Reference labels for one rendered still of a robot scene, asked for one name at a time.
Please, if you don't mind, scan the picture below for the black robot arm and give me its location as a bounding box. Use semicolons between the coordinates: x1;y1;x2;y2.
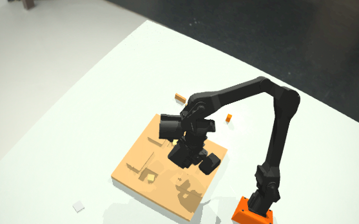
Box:
159;76;301;218

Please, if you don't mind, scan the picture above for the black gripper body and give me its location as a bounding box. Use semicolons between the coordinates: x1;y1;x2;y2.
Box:
181;135;221;176

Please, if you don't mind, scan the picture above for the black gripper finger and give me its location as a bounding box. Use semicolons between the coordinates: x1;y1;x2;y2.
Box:
192;158;199;165

